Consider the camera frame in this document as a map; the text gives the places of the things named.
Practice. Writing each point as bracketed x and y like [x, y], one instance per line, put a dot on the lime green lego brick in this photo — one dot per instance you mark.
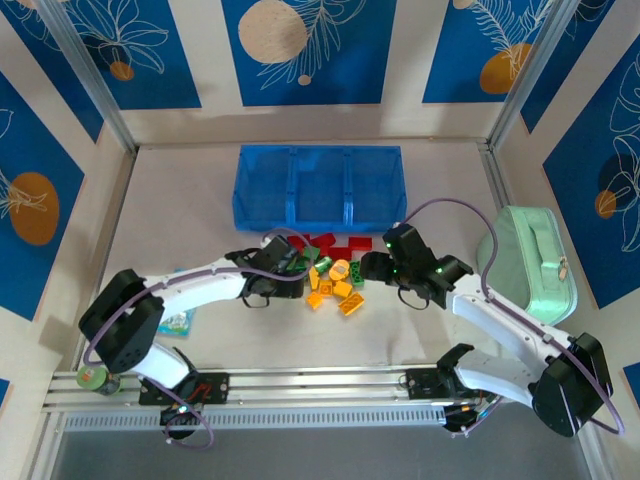
[323, 263]

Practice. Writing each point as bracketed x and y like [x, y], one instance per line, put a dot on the red sloped lego brick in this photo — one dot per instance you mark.
[327, 241]

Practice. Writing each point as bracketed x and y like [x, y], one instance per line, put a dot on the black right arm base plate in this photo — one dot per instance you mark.
[422, 385]

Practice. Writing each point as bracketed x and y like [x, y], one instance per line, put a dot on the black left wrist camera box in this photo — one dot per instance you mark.
[277, 252]

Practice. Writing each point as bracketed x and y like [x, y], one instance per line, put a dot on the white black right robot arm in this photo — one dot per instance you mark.
[500, 320]

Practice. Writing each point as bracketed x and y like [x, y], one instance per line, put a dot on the mint green zip bag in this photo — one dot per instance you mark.
[530, 265]

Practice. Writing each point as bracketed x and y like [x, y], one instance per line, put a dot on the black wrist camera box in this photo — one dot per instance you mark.
[277, 252]
[407, 242]

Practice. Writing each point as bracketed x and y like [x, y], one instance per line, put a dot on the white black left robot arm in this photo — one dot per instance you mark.
[200, 290]

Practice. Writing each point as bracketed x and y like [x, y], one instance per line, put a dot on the blue three-compartment plastic bin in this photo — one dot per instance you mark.
[320, 180]

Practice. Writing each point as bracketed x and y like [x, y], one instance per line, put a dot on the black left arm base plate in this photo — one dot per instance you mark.
[215, 387]

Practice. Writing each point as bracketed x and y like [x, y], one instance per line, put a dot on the yellow sloped lego brick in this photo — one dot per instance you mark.
[314, 279]

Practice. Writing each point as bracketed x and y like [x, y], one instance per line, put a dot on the aluminium frame post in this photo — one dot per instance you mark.
[530, 70]
[90, 65]

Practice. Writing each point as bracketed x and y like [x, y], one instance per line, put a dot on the long green lego brick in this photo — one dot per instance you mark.
[356, 274]

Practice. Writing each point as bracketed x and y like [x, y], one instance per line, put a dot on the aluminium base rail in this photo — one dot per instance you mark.
[320, 382]

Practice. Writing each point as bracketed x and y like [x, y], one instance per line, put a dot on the green-capped small bottle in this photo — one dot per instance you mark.
[92, 377]

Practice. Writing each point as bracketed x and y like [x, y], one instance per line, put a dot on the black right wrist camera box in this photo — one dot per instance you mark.
[407, 242]

